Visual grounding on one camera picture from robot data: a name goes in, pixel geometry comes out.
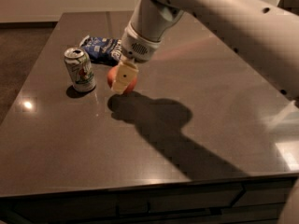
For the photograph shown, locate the blue chip bag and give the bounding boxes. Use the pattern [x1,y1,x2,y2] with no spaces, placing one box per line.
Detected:
[79,35,121,66]

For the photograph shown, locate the red apple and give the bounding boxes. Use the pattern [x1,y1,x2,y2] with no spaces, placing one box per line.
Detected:
[107,65,137,94]

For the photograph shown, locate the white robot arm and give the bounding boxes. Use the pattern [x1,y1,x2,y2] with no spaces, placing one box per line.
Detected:
[112,0,299,100]

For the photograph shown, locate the dark cabinet drawers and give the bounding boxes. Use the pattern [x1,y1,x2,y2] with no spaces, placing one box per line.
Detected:
[0,175,298,224]

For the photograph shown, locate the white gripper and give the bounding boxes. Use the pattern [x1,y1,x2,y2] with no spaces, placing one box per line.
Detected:
[111,23,161,94]

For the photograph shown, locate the green white 7up can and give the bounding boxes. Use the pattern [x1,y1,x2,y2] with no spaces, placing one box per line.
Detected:
[64,47,96,92]

